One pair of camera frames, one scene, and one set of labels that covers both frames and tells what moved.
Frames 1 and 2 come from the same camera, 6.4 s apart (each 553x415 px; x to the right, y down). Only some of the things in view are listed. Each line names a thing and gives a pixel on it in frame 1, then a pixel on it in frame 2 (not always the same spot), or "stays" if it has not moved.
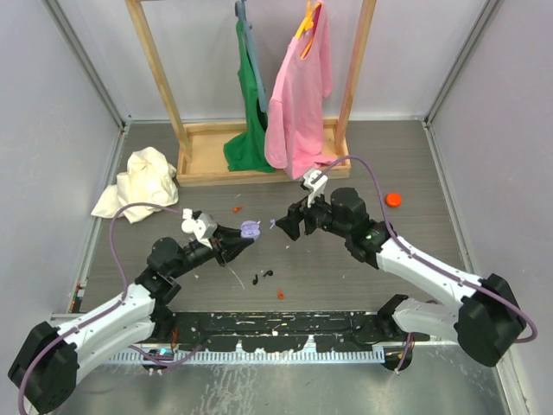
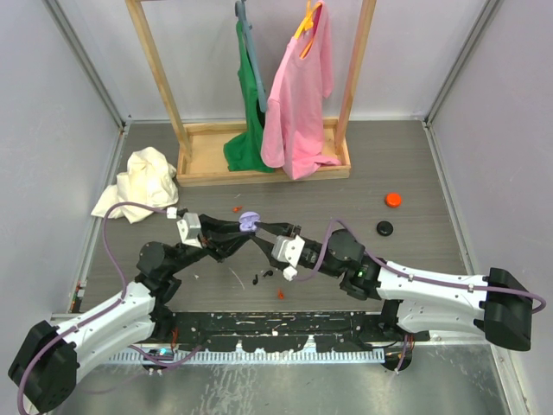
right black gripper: [296, 212] → [277, 228]
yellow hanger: [308, 23] stays
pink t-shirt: [294, 126] stays
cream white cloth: [149, 179] stays
